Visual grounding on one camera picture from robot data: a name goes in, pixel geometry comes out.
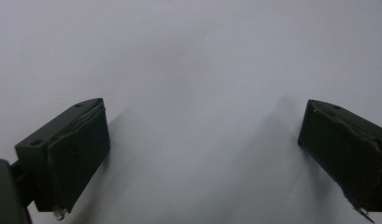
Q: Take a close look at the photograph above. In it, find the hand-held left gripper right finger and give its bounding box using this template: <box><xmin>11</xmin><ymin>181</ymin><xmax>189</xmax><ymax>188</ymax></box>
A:
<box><xmin>297</xmin><ymin>99</ymin><xmax>382</xmax><ymax>224</ymax></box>

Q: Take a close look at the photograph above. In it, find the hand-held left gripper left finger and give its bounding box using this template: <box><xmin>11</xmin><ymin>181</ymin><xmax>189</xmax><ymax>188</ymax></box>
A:
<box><xmin>14</xmin><ymin>98</ymin><xmax>111</xmax><ymax>221</ymax></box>

